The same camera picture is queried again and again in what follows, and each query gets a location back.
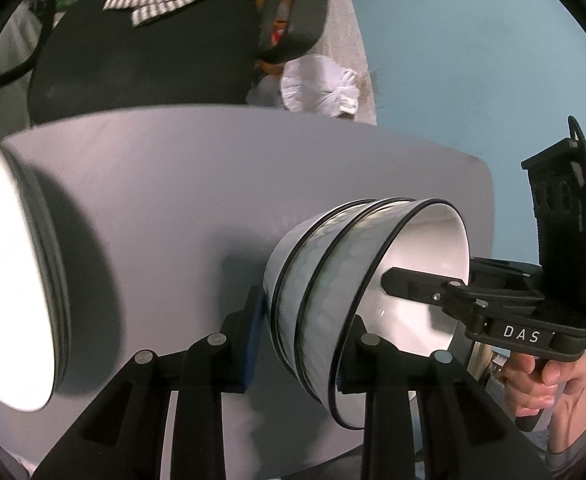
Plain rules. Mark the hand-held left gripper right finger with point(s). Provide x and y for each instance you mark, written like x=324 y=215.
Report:
x=373 y=365

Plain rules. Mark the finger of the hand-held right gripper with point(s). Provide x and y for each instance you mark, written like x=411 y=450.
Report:
x=508 y=271
x=413 y=282

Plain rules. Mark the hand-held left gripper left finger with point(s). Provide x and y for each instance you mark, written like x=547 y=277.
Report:
x=252 y=345

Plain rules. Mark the white bowl black rim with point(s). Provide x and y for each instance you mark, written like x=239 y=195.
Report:
x=279 y=270
x=323 y=305
x=413 y=240

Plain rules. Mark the white plate grey rim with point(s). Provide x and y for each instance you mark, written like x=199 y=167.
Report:
x=55 y=270

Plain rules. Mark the white plate black rim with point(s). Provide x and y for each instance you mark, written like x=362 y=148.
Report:
x=8 y=270

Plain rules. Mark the person's right forearm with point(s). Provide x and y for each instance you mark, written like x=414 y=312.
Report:
x=573 y=435

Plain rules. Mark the person's right hand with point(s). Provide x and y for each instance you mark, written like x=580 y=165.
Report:
x=548 y=375

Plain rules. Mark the white plastic bag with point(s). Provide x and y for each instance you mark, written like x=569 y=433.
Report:
x=318 y=85

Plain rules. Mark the clear plastic bag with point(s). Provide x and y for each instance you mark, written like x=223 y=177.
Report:
x=265 y=92

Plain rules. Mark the beige floor mat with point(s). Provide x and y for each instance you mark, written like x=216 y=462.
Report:
x=350 y=25

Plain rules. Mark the orange snack packets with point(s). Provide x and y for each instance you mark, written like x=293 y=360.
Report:
x=279 y=30

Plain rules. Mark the striped cloth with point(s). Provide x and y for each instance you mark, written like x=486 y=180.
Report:
x=168 y=0

